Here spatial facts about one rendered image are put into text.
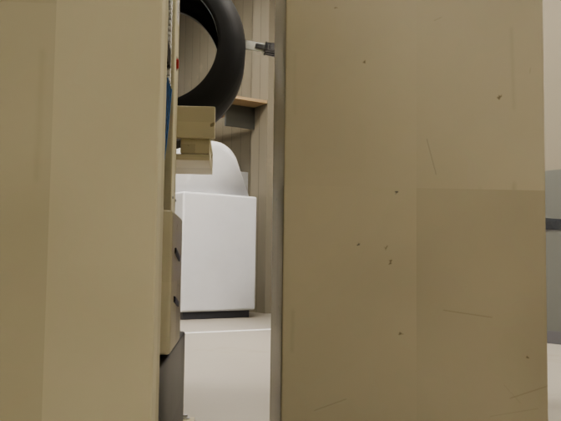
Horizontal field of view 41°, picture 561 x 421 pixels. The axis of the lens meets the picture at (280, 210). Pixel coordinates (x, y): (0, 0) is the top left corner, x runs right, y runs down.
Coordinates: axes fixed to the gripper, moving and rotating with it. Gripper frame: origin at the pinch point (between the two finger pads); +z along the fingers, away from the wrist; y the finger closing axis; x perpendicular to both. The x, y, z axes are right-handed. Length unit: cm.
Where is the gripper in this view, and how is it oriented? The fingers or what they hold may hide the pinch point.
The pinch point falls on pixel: (255, 46)
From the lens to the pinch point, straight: 261.7
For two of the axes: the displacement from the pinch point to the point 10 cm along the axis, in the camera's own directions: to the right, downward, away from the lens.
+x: -1.6, 9.8, -0.8
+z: -9.8, -1.7, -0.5
